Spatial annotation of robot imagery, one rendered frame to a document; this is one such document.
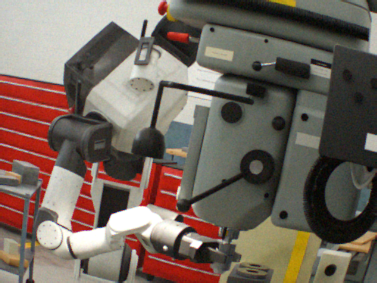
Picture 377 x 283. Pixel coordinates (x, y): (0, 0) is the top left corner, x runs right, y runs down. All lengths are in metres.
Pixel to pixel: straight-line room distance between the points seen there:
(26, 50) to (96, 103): 10.13
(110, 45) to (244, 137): 0.63
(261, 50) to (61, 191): 0.66
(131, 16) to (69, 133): 9.54
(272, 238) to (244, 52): 1.95
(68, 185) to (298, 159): 0.65
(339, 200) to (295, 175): 0.12
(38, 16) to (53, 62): 0.88
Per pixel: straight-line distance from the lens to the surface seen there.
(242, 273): 2.19
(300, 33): 1.71
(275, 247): 3.60
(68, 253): 2.05
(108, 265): 2.52
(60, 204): 2.07
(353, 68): 1.44
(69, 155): 2.09
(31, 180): 5.08
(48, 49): 12.08
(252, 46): 1.73
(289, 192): 1.71
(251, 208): 1.76
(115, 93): 2.16
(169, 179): 6.62
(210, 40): 1.75
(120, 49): 2.24
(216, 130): 1.76
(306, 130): 1.70
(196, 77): 11.22
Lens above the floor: 1.57
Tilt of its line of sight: 3 degrees down
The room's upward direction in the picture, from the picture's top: 12 degrees clockwise
